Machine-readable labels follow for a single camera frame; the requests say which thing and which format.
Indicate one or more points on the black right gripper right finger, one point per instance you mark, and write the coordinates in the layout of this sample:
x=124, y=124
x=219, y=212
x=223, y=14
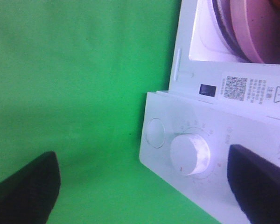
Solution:
x=255, y=183

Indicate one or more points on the round white door button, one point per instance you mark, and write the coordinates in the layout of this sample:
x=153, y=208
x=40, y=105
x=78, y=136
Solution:
x=155, y=133

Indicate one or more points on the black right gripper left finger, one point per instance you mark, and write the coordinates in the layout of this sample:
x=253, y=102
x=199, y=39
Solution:
x=29, y=195

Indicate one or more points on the pink round plate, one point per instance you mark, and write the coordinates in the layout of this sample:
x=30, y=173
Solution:
x=256, y=24

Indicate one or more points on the glass microwave turntable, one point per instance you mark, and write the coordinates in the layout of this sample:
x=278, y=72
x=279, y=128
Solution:
x=222, y=12

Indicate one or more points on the white microwave knob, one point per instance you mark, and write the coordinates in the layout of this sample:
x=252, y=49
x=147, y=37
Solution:
x=190, y=154

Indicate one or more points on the white microwave oven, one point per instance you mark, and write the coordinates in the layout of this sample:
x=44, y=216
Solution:
x=216, y=94

